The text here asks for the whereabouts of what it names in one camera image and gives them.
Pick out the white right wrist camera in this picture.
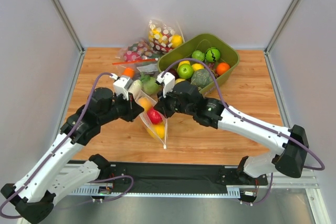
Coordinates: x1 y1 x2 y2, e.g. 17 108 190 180
156 72 175 98

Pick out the fake green cabbage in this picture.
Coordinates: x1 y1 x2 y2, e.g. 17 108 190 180
140 74 160 95

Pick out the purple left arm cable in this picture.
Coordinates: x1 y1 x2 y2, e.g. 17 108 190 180
0 71 119 219

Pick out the fake green apple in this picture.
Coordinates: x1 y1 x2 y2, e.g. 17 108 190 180
177 64 194 79

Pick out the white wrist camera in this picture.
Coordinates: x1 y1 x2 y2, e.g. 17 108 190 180
156 72 175 98
111 74 133 100

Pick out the polka dot bag with lemon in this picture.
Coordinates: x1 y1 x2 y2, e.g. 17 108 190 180
148 19 185 55

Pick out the fake red peach in bag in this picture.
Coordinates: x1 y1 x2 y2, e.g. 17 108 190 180
147 108 163 124

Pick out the fake orange in bin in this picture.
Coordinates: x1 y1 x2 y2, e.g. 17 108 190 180
216 62 230 76

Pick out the clear zip bag with fruit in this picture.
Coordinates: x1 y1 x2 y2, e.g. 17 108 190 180
136 90 168 149

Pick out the fake yellow pear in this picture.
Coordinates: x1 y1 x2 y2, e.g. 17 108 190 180
192 63 204 72

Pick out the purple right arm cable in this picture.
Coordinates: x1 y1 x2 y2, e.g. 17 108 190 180
160 58 326 171

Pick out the fake netted melon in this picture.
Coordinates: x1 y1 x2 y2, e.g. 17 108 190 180
191 69 213 89

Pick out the fake orange in bag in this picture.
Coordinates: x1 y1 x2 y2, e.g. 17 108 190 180
122 68 135 78

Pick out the fake yellow quince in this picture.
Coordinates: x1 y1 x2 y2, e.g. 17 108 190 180
175 78 185 84

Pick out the green plastic bin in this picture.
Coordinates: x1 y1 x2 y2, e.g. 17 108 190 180
157 33 240 86

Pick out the clear bag with orange zipper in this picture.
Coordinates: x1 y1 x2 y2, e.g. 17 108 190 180
112 58 159 81

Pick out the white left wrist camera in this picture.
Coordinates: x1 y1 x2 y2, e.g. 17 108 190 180
111 74 133 100

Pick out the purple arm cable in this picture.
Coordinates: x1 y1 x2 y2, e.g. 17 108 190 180
160 58 326 171
0 71 119 219

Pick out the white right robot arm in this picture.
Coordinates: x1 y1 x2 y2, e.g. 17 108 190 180
154 81 309 178

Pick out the fake yellow lemon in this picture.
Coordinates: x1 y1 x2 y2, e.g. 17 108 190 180
177 60 190 68

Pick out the fake bumpy green fruit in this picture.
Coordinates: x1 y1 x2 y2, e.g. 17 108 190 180
192 50 205 61

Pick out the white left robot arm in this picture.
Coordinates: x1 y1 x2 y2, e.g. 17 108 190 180
1 88 144 223

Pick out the polka dot bag with strawberry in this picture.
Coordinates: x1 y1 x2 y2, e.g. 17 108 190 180
117 39 161 62

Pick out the fake striped watermelon ball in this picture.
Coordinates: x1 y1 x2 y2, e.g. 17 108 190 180
205 47 221 63

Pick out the fake dark red plum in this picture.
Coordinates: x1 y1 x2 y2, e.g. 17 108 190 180
168 68 179 79

